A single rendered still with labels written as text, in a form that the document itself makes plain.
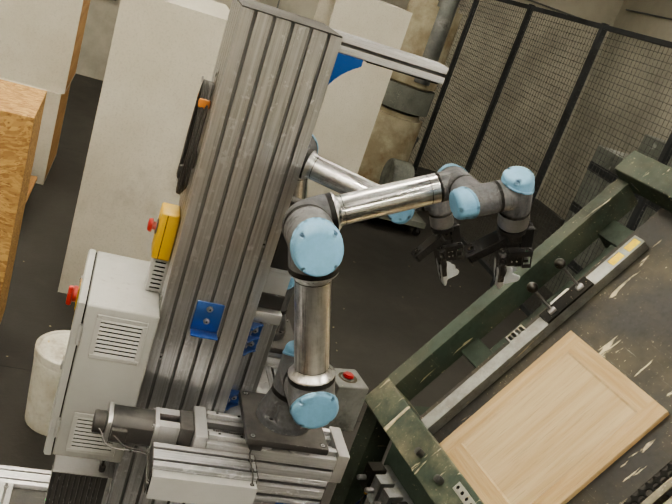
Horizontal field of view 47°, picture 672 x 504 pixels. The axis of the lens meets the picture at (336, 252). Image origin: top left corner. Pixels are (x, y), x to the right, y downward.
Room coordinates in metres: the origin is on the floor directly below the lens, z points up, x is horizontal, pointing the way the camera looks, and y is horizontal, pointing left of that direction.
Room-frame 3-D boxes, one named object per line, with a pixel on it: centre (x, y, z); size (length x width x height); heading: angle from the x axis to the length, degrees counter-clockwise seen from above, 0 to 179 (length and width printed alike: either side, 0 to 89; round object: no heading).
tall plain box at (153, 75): (4.46, 1.31, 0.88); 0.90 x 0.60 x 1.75; 19
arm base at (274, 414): (1.80, -0.01, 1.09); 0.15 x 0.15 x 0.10
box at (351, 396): (2.35, -0.18, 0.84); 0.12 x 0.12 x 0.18; 29
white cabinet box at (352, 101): (6.19, 0.41, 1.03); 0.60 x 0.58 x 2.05; 19
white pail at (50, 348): (2.86, 0.93, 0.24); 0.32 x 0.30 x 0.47; 19
